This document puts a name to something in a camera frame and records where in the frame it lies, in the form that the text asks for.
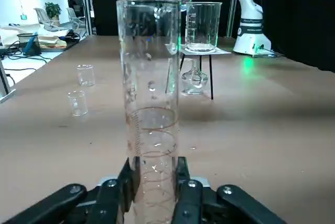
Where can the vertical metal pole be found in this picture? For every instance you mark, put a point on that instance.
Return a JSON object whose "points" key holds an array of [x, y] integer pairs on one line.
{"points": [[231, 14]]}

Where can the large glass beaker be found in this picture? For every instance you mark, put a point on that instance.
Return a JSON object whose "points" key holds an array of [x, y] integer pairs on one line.
{"points": [[202, 25]]}

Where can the green wall sign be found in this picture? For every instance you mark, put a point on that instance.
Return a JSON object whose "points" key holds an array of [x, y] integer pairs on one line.
{"points": [[24, 16]]}

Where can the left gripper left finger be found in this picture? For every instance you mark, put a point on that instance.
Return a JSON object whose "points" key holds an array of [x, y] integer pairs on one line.
{"points": [[110, 195]]}

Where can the tripod stand with mesh plate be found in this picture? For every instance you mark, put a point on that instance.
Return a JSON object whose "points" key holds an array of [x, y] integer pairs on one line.
{"points": [[222, 51]]}

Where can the glass alcohol lamp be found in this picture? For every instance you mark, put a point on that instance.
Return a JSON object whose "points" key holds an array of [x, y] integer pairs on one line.
{"points": [[195, 80]]}

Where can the small glass beaker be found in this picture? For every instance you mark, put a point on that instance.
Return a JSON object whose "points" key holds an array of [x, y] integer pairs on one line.
{"points": [[86, 76], [77, 103]]}

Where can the grey office chair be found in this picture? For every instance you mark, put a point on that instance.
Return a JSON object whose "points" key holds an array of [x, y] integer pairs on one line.
{"points": [[43, 18], [76, 17]]}

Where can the glass graduated cylinder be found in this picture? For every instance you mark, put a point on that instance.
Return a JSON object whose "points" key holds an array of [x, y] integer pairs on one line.
{"points": [[149, 77]]}

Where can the green potted plant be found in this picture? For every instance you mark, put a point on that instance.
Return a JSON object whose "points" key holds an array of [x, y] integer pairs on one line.
{"points": [[53, 9]]}

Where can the aluminium camera post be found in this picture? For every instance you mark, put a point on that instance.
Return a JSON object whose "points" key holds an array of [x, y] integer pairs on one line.
{"points": [[5, 82]]}

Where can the black mesh pen holder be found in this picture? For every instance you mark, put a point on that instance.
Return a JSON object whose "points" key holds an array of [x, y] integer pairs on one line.
{"points": [[28, 44]]}

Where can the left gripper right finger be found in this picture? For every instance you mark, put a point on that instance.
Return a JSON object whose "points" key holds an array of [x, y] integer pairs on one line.
{"points": [[193, 197]]}

